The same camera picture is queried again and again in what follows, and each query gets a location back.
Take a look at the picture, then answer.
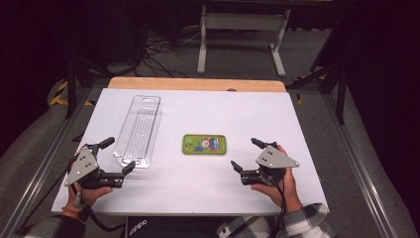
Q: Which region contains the black box with white print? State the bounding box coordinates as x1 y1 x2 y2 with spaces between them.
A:
124 216 232 238

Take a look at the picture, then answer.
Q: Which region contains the white metal stand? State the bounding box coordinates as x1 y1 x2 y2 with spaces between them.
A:
196 4 291 78

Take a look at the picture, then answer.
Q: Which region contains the aluminium floor rail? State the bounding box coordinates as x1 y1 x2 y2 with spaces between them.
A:
0 88 94 238
321 93 401 238

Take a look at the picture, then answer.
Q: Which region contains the person's plaid shirt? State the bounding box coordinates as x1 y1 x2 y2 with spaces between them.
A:
216 215 278 238

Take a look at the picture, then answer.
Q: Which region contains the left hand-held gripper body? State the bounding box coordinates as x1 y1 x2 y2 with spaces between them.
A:
63 143 126 190

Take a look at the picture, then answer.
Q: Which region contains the hand-held gripper cable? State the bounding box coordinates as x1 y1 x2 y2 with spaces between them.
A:
267 177 289 238
73 182 128 233

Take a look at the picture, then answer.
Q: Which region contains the black metal stand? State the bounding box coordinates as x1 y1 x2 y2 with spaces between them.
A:
285 60 349 126
63 58 112 121

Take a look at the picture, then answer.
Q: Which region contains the bundle of black floor cables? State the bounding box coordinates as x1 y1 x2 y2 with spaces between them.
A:
132 28 206 79

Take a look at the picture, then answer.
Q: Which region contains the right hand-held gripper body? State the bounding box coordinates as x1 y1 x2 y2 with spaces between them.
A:
240 142 301 186

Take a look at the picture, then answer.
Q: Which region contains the person's left hand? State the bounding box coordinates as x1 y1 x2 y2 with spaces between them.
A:
65 182 114 216

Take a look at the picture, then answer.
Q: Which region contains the green phone case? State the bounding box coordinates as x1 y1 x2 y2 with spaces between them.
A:
181 133 228 156

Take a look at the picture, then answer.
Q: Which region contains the right hand-held gripper cable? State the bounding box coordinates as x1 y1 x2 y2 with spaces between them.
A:
267 177 289 238

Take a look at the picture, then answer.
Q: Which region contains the clear plastic tray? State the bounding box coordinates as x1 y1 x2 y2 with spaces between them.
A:
113 94 163 170

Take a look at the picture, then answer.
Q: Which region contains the left hand-held gripper cable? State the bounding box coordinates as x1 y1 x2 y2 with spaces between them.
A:
73 182 128 233

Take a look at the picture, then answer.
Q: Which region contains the person's right hand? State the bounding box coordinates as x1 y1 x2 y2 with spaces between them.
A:
251 168 304 214

